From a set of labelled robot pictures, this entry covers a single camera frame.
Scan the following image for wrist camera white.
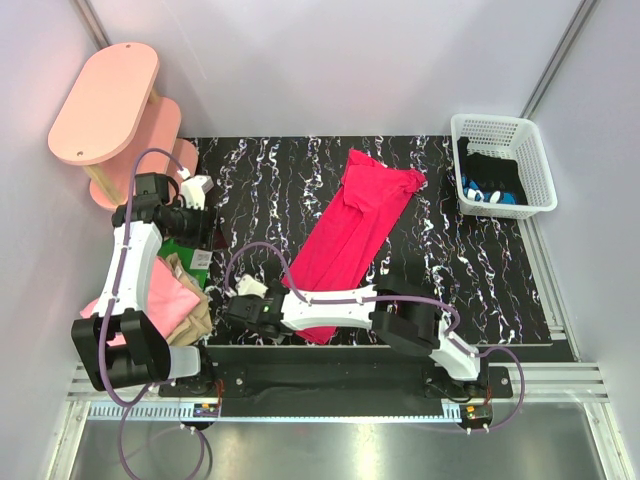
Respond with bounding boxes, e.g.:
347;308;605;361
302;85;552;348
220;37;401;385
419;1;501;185
178;168;213;210
225;274;268;298

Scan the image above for black marble pattern mat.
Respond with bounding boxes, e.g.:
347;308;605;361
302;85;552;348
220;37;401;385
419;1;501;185
193;135;552;348

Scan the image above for red t shirt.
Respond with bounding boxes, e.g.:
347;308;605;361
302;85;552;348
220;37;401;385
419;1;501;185
280;148;429;346

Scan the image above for folded pink t shirt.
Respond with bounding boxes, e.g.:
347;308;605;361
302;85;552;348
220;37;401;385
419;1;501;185
80;257;202;346

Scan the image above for purple cable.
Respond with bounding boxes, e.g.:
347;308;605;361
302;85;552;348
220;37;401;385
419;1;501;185
97;148;214;479
223;242;526;432

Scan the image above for aluminium rail frame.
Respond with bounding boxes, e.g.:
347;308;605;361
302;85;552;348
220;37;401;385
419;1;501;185
44;218;639;479

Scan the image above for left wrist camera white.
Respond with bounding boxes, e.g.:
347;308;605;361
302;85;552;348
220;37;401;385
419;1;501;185
178;168;213;210

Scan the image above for green folder with label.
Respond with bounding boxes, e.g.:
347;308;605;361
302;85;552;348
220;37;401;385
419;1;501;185
158;239;213;289

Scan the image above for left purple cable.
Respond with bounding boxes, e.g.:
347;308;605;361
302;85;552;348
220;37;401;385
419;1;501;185
97;148;214;479

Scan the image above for white plastic basket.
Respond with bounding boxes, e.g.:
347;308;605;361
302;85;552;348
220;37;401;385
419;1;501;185
450;114;558;220

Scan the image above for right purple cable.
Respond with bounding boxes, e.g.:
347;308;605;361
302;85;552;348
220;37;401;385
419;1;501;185
223;242;526;432

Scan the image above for folded beige t shirt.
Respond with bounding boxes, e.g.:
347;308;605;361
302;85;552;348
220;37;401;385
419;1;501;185
165;253;213;346

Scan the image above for blue white garment in basket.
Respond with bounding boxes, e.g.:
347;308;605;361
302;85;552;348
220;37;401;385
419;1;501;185
461;175;521;205

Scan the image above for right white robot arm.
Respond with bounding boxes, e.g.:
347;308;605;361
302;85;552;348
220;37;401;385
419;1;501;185
224;275;490;400

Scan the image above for black clothes in basket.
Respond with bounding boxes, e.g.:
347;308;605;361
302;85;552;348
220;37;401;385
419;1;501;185
457;137;528;205

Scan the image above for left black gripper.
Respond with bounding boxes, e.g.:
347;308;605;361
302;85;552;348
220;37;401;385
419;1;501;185
166;199;227;251

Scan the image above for pink three-tier shelf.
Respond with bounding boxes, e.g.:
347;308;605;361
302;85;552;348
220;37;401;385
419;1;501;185
48;42;198;211

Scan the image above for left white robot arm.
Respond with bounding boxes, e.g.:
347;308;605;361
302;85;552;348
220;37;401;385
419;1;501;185
71;173;216;396

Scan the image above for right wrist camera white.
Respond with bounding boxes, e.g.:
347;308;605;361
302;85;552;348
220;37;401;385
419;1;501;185
225;274;268;298

